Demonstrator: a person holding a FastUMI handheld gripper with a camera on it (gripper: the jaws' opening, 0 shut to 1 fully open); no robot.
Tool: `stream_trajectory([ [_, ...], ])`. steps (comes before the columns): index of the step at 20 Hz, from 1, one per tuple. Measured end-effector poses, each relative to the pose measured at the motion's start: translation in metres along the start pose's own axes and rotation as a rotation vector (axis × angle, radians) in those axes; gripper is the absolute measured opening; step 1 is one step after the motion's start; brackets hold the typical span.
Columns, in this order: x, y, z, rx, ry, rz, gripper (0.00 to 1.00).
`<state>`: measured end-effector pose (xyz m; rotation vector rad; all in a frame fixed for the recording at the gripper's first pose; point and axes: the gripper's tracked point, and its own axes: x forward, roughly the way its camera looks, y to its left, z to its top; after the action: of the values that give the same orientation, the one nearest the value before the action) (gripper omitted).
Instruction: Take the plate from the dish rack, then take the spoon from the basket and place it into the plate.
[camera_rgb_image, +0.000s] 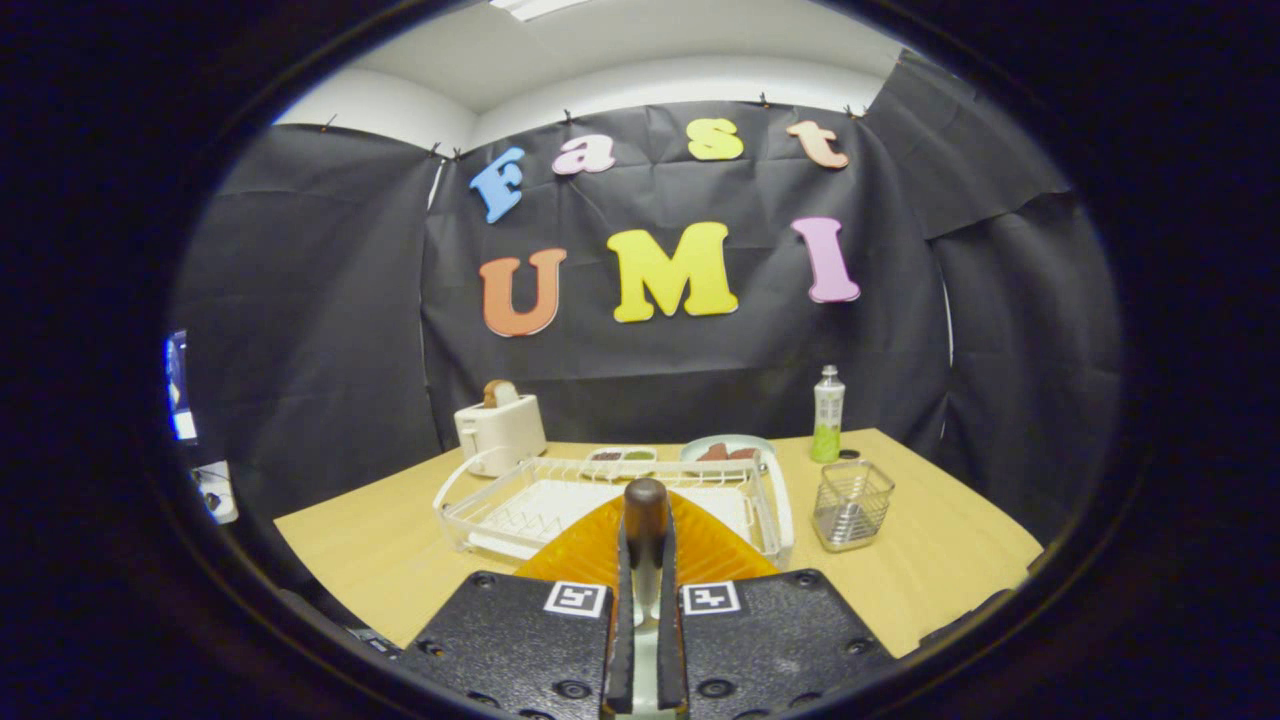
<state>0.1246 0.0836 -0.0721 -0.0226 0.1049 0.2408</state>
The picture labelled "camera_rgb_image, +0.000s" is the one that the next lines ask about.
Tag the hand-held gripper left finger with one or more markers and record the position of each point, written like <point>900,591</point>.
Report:
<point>620,650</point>

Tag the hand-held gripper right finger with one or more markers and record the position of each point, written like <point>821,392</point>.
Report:
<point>668,650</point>

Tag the small pale green dish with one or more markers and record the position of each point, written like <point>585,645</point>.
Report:
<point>740,441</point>

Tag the white drain tray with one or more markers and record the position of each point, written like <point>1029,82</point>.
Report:
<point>560,500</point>

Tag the white divided condiment tray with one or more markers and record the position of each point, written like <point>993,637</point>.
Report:
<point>620,455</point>

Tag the white toaster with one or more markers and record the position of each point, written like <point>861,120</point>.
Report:
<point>500,435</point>

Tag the brown bread slice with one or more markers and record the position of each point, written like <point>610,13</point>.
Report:
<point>498,393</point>

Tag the white and green bottle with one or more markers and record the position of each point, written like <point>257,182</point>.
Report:
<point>828,410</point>

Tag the white plastic device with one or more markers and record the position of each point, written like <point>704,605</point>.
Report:
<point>215,490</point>

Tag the blue lit screen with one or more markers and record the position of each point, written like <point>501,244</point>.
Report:
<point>180,390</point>

